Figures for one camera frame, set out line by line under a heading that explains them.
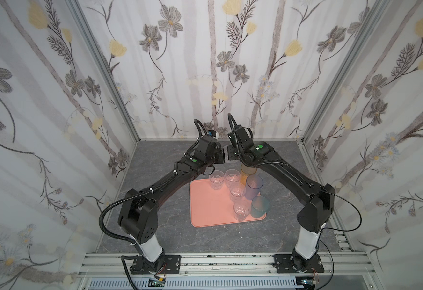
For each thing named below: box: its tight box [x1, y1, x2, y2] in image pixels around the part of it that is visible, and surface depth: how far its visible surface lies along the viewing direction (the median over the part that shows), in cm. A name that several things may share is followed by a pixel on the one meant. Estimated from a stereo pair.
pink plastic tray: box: [189, 178, 267, 228], surface depth 95 cm
